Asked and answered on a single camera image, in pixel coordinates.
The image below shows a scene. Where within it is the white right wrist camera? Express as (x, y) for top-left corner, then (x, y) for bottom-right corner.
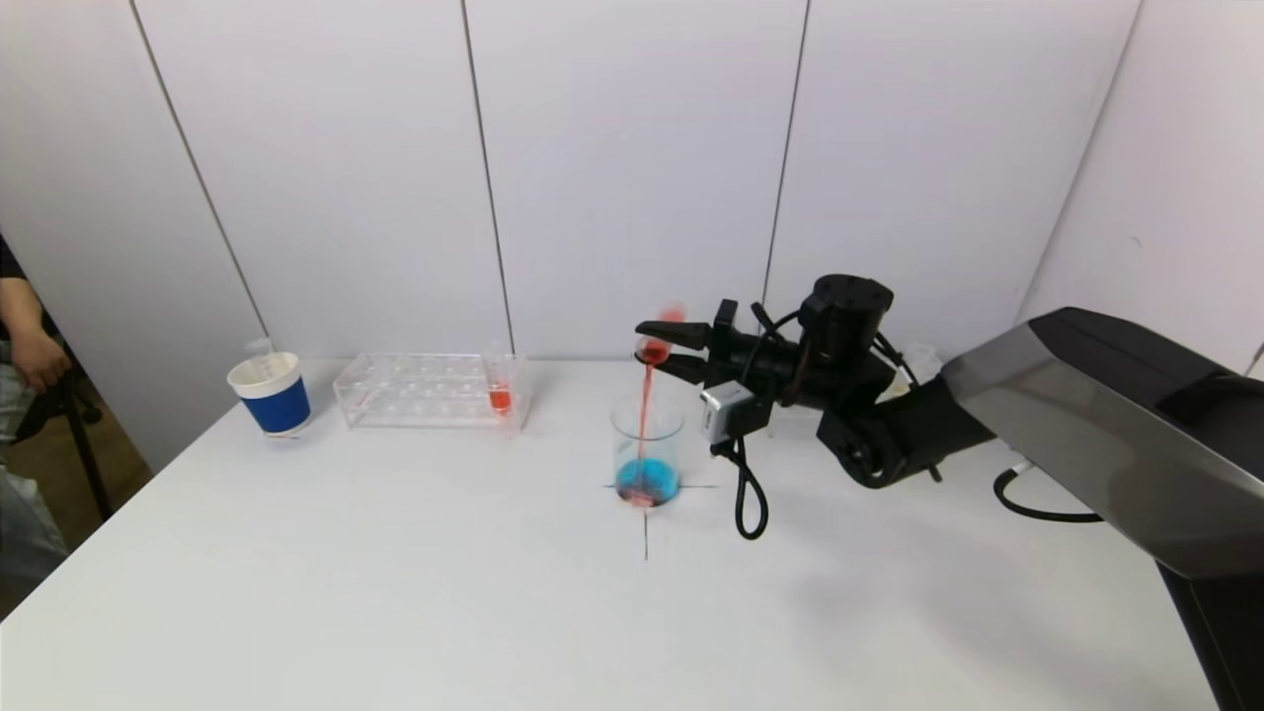
(699, 382), (758, 444)

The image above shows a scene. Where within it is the seated person in dark clothes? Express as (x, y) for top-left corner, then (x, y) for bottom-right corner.
(0, 235), (75, 593)

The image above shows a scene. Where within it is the clear glass beaker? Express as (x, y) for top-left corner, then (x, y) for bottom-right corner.
(608, 395), (686, 512)

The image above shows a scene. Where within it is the clear acrylic test tube rack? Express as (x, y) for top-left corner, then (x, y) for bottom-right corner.
(333, 353), (535, 434)

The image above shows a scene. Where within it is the long black arm cable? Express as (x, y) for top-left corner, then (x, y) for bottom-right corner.
(991, 464), (1106, 525)

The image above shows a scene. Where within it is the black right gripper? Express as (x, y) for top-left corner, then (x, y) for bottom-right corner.
(634, 298), (803, 390)

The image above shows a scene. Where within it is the short black camera cable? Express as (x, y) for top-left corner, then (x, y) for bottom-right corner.
(724, 437), (770, 542)

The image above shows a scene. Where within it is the blue white paper cup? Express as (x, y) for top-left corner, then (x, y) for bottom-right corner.
(226, 352), (314, 439)

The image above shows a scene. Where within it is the test tube with red pigment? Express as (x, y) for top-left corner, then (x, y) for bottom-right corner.
(482, 344), (517, 418)
(636, 305), (688, 369)

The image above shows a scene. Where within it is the black office chair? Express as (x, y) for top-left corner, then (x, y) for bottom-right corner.
(39, 341), (116, 524)

